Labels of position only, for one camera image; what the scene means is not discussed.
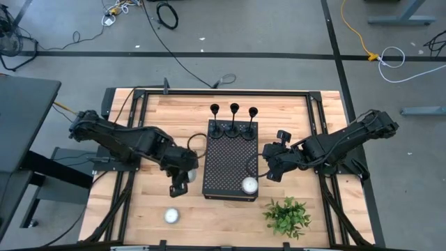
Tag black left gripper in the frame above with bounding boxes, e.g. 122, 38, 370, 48
162, 146, 200, 199

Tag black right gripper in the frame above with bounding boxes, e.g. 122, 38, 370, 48
261, 129, 304, 182

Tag black candle stick holder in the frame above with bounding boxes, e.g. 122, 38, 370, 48
224, 102, 241, 139
240, 106, 259, 141
208, 103, 224, 139

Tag black perforated metal shelf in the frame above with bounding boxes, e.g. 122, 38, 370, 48
201, 119, 259, 203

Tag green artificial plant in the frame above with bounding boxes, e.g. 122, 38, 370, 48
263, 197, 312, 241

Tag dark grey desk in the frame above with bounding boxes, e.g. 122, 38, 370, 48
0, 73, 62, 241

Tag blue-grey floor bar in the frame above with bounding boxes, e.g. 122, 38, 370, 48
399, 106, 446, 116

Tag grey table leg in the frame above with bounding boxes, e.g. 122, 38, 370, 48
367, 0, 436, 26

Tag black cable bundle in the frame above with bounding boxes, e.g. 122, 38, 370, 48
83, 170, 135, 244
318, 174, 372, 247

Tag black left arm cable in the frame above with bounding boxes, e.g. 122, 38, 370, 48
113, 85, 167, 125

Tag black aluminium table frame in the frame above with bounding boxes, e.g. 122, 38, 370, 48
83, 89, 374, 250

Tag grey looped cable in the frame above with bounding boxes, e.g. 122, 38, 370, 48
212, 73, 237, 89

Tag long black floor cable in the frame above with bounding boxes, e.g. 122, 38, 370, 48
141, 0, 215, 89

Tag thin yellow cable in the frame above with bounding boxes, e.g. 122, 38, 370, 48
52, 100, 77, 116

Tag black coiled cable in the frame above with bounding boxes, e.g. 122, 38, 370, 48
155, 1, 179, 31

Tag yellow extension cable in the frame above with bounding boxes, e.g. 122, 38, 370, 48
340, 0, 380, 62

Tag white floor cable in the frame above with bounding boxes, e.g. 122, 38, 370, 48
378, 46, 446, 84

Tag white cable bundle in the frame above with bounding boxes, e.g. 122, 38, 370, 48
100, 0, 142, 27

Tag black tangled cables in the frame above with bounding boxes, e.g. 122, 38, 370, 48
423, 29, 446, 56

